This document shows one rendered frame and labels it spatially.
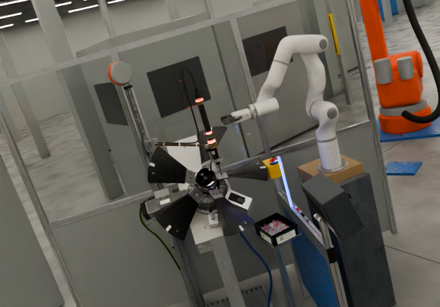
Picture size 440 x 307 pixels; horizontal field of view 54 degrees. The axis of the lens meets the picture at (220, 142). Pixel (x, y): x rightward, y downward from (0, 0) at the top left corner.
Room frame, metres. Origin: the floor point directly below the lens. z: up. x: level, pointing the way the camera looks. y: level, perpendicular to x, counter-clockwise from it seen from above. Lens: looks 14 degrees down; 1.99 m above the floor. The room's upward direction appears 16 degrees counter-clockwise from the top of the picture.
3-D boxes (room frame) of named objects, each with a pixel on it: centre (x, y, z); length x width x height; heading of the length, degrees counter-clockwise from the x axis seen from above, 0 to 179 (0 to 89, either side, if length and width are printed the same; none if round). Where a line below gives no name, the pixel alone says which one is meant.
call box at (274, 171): (2.67, -0.29, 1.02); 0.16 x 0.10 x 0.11; 5
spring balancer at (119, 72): (2.89, 0.51, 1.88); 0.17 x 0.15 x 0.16; 95
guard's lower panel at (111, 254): (3.06, 0.10, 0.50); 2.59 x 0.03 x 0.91; 95
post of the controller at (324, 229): (1.84, -0.36, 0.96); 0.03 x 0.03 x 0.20; 5
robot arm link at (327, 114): (2.43, -0.63, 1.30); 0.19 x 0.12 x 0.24; 14
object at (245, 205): (2.38, 0.00, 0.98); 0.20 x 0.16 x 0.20; 5
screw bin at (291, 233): (2.19, -0.16, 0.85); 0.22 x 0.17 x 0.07; 19
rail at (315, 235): (2.27, -0.32, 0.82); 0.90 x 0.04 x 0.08; 5
